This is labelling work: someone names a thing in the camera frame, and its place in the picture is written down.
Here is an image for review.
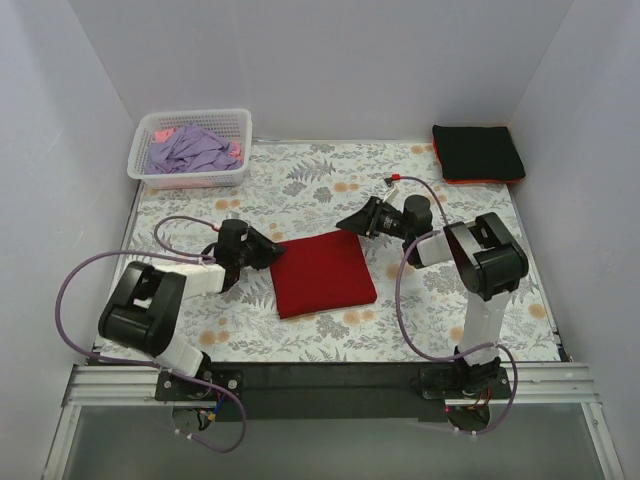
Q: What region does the red t shirt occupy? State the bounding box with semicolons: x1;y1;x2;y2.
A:
270;230;377;319

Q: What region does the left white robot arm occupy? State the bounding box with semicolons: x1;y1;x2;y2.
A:
98;219;286;400

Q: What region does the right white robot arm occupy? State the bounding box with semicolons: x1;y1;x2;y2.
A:
336;195;529;398

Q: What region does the floral patterned table mat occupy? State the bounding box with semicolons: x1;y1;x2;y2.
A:
99;141;557;364

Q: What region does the folded black t shirt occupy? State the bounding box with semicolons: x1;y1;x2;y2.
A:
432;125;526;184

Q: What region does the purple t shirt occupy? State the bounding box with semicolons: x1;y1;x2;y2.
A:
145;124;244;175

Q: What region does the white plastic laundry basket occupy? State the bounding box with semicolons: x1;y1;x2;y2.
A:
127;108;252;189

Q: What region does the pink t shirt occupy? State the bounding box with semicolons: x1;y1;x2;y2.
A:
154;128;176;143

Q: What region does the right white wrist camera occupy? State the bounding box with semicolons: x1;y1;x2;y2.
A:
382;173;402;204

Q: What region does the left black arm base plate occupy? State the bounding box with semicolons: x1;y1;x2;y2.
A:
154;369;244;402

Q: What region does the aluminium frame rail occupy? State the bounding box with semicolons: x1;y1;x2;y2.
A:
62;362;601;407

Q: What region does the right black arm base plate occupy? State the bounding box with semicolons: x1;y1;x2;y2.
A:
409;367;512;434

